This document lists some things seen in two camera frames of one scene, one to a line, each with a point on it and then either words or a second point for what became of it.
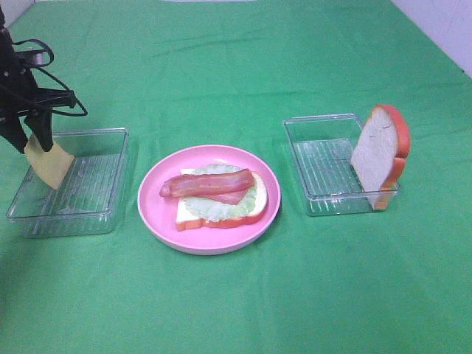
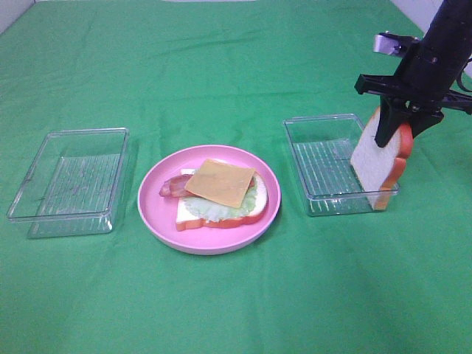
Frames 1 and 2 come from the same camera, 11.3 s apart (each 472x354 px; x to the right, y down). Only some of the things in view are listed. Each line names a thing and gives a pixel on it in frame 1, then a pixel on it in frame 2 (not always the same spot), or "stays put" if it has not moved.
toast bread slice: [186, 220] stays put
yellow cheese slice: [51, 166] → [222, 181]
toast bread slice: [379, 158] stays put
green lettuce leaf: [212, 209] stays put
